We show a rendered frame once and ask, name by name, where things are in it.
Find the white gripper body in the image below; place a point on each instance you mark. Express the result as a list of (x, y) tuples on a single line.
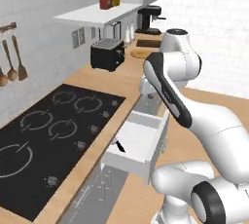
[(147, 86)]

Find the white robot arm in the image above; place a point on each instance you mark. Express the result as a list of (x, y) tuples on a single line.
[(223, 137)]

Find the dark brown rectangular board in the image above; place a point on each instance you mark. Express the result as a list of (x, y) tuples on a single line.
[(148, 43)]

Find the white open drawer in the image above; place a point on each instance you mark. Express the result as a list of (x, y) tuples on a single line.
[(142, 143)]

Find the grey cupboard front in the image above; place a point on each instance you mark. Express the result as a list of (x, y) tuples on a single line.
[(147, 105)]

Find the grey hob knob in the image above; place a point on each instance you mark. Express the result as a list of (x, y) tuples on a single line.
[(52, 179), (105, 114), (80, 144), (94, 128), (114, 102)]

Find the black toaster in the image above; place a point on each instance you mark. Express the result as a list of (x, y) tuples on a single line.
[(107, 56)]

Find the white shaker bottle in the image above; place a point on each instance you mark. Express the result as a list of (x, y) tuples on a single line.
[(127, 35), (132, 31)]

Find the black coffee machine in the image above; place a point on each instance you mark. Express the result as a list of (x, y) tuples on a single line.
[(147, 18)]

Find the black hob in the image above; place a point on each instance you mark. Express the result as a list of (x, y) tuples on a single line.
[(48, 137)]

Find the grey appliance door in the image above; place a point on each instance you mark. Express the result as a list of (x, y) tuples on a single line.
[(97, 195)]

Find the wooden spatula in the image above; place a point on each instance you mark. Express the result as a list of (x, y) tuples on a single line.
[(22, 72)]

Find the wooden spoon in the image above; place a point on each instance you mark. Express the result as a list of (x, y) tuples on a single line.
[(12, 73)]

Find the round wooden ladle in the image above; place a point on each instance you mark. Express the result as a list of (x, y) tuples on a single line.
[(2, 79)]

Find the grey single wall socket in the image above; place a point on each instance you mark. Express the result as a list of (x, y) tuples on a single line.
[(93, 32)]

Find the grey double wall socket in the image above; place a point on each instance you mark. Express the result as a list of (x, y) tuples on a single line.
[(78, 37)]

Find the white wall shelf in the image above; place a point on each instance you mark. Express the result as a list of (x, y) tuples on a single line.
[(97, 14)]

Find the wooden tool rail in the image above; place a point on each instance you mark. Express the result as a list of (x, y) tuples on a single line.
[(8, 27)]

